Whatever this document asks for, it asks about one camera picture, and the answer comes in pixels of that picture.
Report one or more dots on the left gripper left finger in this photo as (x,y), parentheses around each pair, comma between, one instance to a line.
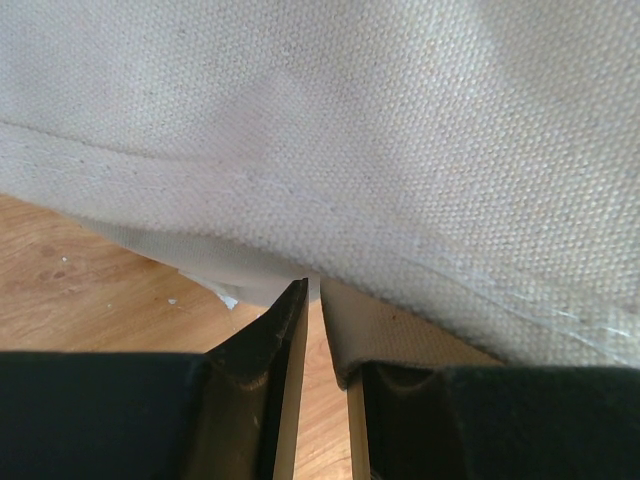
(247,427)

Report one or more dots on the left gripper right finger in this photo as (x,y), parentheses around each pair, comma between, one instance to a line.
(405,424)

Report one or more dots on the cream canvas tote bag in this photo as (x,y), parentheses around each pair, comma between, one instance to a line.
(475,162)

